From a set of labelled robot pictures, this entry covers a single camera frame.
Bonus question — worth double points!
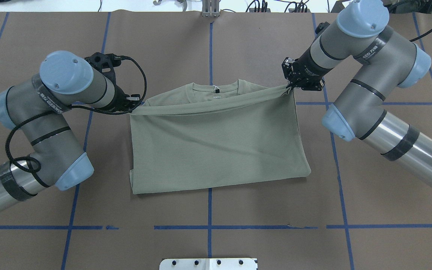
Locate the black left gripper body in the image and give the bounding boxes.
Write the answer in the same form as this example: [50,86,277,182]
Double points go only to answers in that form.
[109,85,142,113]

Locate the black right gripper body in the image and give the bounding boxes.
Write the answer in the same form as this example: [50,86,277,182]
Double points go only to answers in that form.
[282,51,327,91]

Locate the green long-sleeve shirt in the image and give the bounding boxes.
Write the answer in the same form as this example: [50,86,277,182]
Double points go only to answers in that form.
[130,79,311,195]

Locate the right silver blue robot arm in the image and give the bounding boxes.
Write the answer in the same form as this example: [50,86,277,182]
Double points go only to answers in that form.
[282,0,432,187]

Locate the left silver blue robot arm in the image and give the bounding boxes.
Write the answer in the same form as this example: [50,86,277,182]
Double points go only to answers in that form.
[0,51,145,212]

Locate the brown table cover mat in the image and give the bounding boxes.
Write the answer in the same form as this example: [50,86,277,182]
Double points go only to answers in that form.
[0,10,432,270]

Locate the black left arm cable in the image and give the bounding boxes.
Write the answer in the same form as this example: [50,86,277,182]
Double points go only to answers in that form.
[5,55,147,188]

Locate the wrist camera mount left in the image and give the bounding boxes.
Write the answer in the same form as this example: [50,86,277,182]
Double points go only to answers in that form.
[84,52,130,84]

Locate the grey aluminium post bracket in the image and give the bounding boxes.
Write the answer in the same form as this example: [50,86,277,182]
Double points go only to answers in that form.
[202,0,221,18]

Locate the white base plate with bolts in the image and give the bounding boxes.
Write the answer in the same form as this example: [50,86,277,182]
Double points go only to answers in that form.
[159,258,258,270]

